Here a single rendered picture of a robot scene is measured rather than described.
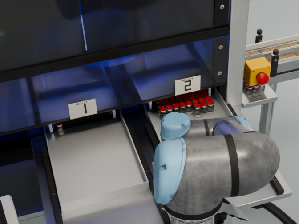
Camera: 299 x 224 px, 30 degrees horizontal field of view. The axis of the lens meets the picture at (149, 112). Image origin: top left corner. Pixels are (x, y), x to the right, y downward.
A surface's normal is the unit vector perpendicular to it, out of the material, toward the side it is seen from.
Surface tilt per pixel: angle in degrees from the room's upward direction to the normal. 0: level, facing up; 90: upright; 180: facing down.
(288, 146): 0
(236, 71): 90
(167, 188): 73
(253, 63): 0
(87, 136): 0
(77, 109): 90
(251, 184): 86
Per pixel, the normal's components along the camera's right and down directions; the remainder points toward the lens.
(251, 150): 0.24, -0.53
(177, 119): -0.06, -0.82
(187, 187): 0.07, 0.42
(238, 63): 0.28, 0.63
